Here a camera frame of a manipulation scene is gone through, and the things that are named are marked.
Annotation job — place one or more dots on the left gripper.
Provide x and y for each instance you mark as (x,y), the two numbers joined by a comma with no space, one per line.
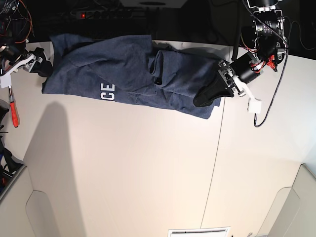
(232,80)

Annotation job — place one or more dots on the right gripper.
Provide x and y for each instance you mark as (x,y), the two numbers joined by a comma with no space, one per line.
(30,61)

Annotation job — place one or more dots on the blue t-shirt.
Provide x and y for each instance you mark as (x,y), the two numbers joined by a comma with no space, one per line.
(131,70)

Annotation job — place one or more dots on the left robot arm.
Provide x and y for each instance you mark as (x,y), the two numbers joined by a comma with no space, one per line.
(268,48)

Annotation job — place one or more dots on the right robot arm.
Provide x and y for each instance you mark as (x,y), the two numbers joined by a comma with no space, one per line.
(15,28)

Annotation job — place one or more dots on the black power strip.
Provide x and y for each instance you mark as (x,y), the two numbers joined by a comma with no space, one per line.
(108,13)

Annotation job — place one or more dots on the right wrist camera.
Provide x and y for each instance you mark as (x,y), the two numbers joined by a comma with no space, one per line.
(5,80)

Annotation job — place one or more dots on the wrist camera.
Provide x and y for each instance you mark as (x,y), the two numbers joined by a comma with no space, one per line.
(5,80)
(254,105)

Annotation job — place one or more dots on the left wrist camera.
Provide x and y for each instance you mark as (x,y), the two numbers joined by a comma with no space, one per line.
(254,105)

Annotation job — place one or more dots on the orange handled screwdriver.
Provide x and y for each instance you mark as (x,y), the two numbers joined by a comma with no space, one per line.
(13,108)

